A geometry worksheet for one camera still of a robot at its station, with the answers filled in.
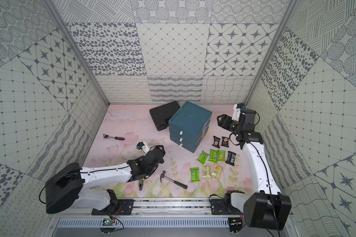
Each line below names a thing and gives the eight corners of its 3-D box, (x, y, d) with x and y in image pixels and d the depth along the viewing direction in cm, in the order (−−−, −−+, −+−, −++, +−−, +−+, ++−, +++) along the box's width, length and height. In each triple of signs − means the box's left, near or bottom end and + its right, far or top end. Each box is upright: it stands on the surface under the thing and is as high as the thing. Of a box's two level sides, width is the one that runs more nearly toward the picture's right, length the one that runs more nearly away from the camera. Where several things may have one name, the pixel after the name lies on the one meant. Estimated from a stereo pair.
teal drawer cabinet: (166, 141, 100) (163, 122, 83) (185, 120, 112) (185, 99, 95) (192, 158, 92) (195, 141, 75) (210, 133, 104) (215, 113, 87)
